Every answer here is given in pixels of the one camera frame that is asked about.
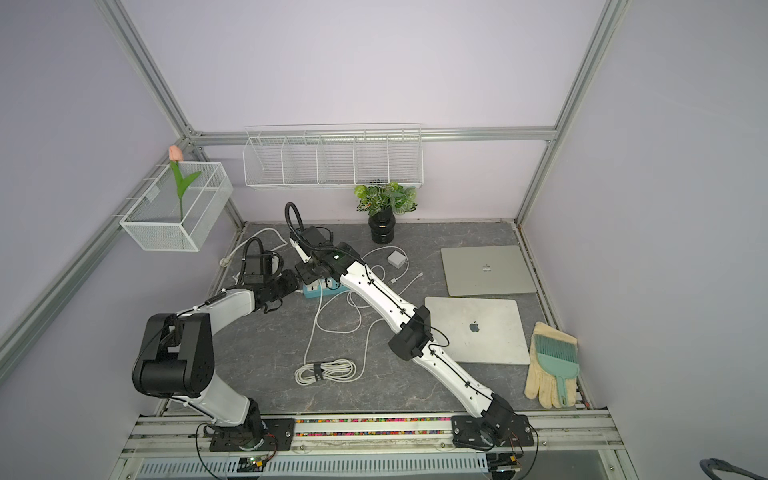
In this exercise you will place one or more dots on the long white wire basket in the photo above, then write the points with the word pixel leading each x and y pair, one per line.
pixel 333 155

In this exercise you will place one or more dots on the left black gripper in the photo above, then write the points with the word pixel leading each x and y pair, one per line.
pixel 292 282

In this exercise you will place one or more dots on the silver laptop near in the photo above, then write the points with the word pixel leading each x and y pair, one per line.
pixel 482 331

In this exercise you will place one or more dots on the teal plastic brush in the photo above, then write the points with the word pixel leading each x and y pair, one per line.
pixel 559 359

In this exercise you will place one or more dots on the pink artificial tulip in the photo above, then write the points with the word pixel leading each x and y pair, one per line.
pixel 182 181

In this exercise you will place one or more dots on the silver laptop far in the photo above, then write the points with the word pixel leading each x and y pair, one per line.
pixel 487 270

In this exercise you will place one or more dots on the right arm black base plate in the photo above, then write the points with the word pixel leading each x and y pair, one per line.
pixel 462 431

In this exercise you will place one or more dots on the green plant black vase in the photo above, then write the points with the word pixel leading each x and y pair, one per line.
pixel 382 203

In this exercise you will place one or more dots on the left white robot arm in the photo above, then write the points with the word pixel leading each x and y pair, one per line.
pixel 176 359

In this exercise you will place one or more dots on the white square laptop charger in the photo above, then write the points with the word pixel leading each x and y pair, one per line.
pixel 397 259

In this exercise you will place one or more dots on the small white wire basket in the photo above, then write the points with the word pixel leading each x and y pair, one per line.
pixel 153 219

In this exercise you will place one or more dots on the teal power strip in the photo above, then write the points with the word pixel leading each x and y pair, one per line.
pixel 323 287

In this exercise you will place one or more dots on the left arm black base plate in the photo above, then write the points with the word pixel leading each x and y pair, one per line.
pixel 274 434

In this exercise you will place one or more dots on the silver laptop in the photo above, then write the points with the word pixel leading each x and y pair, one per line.
pixel 482 331
pixel 487 270

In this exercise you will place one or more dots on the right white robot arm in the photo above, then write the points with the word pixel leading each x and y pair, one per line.
pixel 412 338

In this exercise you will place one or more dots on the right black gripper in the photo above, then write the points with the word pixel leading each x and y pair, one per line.
pixel 302 272

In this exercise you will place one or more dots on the white slotted cable duct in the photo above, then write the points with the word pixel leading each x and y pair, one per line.
pixel 322 466

